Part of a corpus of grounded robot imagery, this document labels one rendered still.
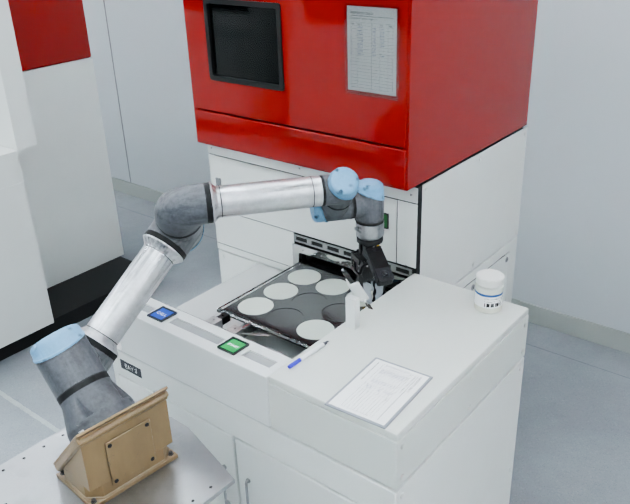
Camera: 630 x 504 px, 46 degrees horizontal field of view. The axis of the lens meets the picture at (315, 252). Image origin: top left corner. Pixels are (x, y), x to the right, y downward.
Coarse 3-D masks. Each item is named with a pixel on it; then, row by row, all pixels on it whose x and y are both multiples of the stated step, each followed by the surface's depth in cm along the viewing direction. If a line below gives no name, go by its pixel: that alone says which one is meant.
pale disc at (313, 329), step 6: (300, 324) 200; (306, 324) 199; (312, 324) 199; (318, 324) 199; (324, 324) 199; (330, 324) 199; (300, 330) 197; (306, 330) 197; (312, 330) 197; (318, 330) 196; (324, 330) 196; (330, 330) 196; (306, 336) 194; (312, 336) 194; (318, 336) 194
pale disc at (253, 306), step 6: (246, 300) 212; (252, 300) 212; (258, 300) 212; (264, 300) 212; (270, 300) 212; (240, 306) 209; (246, 306) 209; (252, 306) 209; (258, 306) 209; (264, 306) 209; (270, 306) 209; (246, 312) 206; (252, 312) 206; (258, 312) 206; (264, 312) 206
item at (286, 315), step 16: (288, 272) 227; (320, 272) 227; (304, 288) 218; (288, 304) 210; (304, 304) 209; (320, 304) 209; (336, 304) 209; (256, 320) 202; (272, 320) 202; (288, 320) 202; (304, 320) 201; (336, 320) 201
